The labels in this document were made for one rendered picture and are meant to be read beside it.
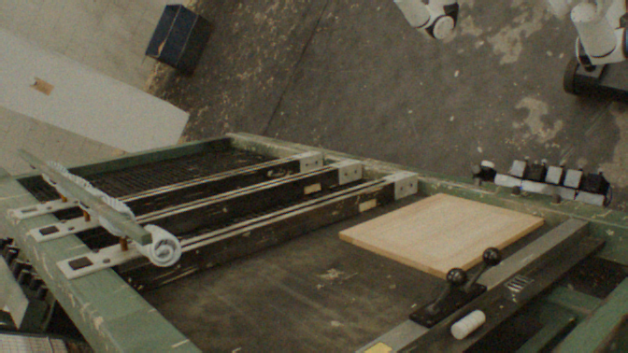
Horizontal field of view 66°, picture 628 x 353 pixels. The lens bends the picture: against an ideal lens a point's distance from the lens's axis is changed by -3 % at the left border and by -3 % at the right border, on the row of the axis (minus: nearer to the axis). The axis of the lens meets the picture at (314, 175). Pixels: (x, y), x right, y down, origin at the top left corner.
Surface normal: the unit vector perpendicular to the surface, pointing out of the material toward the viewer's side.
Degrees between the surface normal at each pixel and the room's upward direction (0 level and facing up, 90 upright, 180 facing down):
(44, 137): 90
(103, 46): 90
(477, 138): 0
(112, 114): 90
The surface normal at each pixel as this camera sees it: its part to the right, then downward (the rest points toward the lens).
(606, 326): -0.04, -0.96
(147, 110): 0.59, 0.32
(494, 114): -0.68, -0.30
